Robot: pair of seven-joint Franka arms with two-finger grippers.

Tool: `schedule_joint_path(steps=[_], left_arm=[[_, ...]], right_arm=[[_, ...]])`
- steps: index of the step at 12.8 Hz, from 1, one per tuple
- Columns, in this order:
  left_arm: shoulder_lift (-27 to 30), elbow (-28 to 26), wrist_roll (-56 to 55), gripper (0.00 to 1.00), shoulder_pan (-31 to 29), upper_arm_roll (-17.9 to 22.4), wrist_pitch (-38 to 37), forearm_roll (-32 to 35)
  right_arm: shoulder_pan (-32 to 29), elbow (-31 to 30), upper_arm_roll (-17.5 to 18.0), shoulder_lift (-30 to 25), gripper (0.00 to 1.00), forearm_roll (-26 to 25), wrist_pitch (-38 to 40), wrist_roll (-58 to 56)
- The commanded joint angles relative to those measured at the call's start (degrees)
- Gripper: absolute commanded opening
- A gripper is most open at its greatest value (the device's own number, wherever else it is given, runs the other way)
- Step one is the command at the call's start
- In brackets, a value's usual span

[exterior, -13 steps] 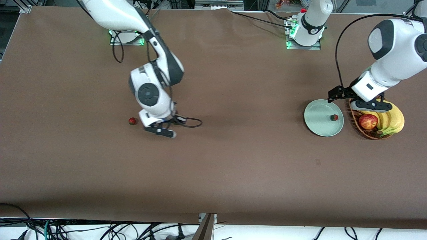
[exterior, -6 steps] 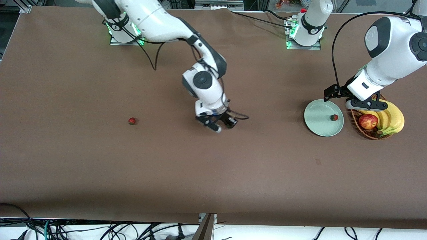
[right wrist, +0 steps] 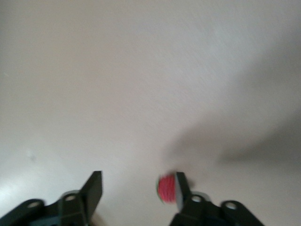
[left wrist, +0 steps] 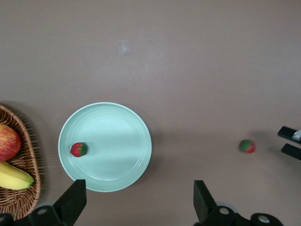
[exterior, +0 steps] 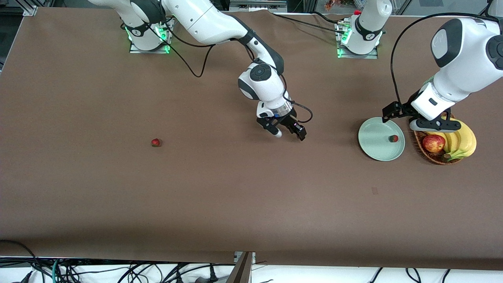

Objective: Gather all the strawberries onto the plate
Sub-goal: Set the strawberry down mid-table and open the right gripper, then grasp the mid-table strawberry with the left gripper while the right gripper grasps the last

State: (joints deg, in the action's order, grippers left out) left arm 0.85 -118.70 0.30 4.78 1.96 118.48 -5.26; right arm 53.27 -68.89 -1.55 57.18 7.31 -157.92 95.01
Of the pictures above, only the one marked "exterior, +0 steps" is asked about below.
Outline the long black table cable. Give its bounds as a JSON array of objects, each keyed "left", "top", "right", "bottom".
[{"left": 269, "top": 13, "right": 346, "bottom": 34}]

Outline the short black table cable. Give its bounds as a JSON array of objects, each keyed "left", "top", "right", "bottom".
[{"left": 312, "top": 11, "right": 344, "bottom": 25}]

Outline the colourful background object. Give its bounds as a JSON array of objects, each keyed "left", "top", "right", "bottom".
[{"left": 325, "top": 0, "right": 354, "bottom": 11}]

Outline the aluminium profile post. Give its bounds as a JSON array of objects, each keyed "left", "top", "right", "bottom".
[{"left": 226, "top": 252, "right": 256, "bottom": 283}]

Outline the large table cover sheet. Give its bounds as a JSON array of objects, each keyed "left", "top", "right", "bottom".
[{"left": 0, "top": 7, "right": 503, "bottom": 272}]

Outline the red apple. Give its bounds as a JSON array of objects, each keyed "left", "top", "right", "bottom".
[{"left": 422, "top": 134, "right": 446, "bottom": 153}]

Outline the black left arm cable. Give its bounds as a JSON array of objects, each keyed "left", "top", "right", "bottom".
[{"left": 390, "top": 12, "right": 492, "bottom": 105}]

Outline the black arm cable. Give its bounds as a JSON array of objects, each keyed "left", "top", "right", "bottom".
[
  {"left": 390, "top": 12, "right": 492, "bottom": 105},
  {"left": 147, "top": 16, "right": 314, "bottom": 124}
]

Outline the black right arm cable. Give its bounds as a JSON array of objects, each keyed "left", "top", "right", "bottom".
[{"left": 147, "top": 16, "right": 314, "bottom": 124}]

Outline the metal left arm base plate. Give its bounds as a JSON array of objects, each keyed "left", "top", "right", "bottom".
[{"left": 336, "top": 20, "right": 378, "bottom": 59}]

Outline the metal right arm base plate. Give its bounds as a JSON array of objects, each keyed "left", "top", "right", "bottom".
[{"left": 129, "top": 16, "right": 173, "bottom": 54}]

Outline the grey metal frame box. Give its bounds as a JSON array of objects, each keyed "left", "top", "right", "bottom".
[{"left": 229, "top": 0, "right": 288, "bottom": 12}]

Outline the pale green round plate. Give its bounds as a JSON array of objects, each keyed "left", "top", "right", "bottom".
[{"left": 358, "top": 117, "right": 406, "bottom": 162}]

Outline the brown wicker basket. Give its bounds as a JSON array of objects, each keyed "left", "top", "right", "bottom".
[{"left": 411, "top": 114, "right": 466, "bottom": 165}]

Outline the aluminium frame corner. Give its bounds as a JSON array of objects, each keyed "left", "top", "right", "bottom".
[{"left": 18, "top": 0, "right": 39, "bottom": 16}]

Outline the yellow banana bunch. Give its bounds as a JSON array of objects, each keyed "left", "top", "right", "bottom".
[{"left": 440, "top": 118, "right": 477, "bottom": 161}]

